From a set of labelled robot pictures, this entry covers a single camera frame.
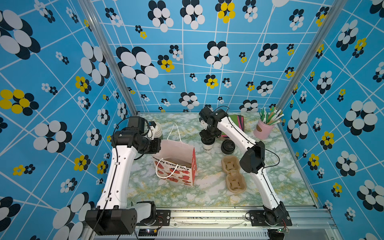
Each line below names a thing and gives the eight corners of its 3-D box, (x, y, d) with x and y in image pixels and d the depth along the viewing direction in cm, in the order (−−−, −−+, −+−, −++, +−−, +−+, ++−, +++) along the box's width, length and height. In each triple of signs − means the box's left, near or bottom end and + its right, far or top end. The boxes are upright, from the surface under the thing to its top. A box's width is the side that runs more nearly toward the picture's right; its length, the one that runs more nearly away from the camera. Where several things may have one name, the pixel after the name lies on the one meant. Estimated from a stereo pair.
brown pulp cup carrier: (228, 195, 82) (230, 192, 78) (219, 161, 96) (220, 157, 91) (247, 192, 83) (250, 189, 79) (235, 159, 97) (237, 154, 92)
